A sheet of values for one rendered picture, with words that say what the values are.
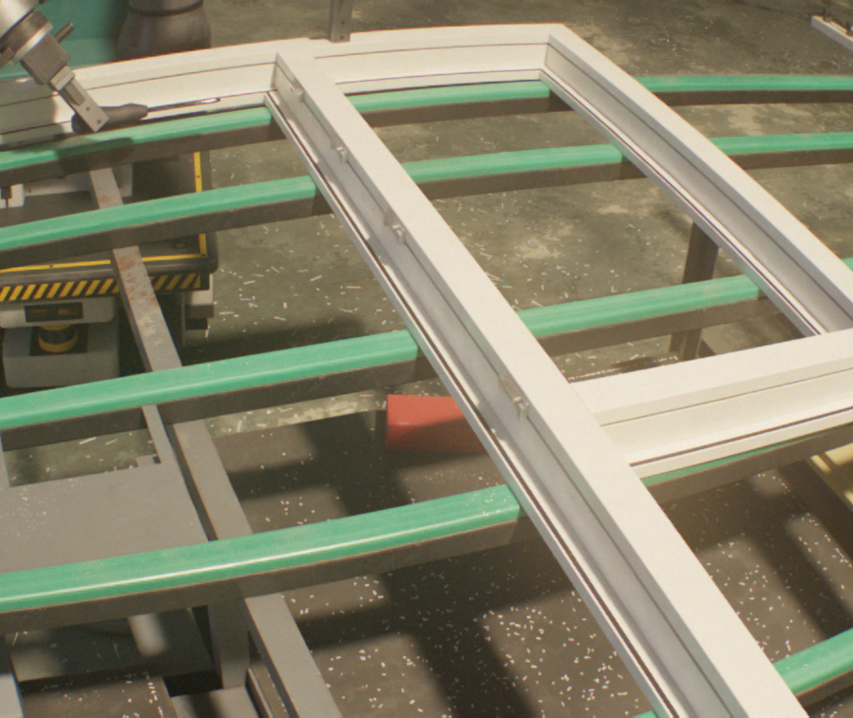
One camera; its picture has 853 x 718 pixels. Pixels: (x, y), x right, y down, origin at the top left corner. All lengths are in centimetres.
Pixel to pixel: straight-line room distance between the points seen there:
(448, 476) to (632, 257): 176
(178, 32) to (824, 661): 172
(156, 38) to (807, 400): 148
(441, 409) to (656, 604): 68
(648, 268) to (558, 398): 212
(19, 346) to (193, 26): 75
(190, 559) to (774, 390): 56
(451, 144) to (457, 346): 248
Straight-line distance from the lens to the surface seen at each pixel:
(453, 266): 124
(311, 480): 150
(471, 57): 185
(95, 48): 242
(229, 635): 124
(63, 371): 256
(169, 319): 256
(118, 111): 159
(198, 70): 173
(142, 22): 233
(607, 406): 108
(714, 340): 181
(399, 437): 154
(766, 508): 156
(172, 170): 278
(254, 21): 464
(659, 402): 110
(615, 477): 101
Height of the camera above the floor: 157
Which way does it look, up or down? 34 degrees down
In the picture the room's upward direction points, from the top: 5 degrees clockwise
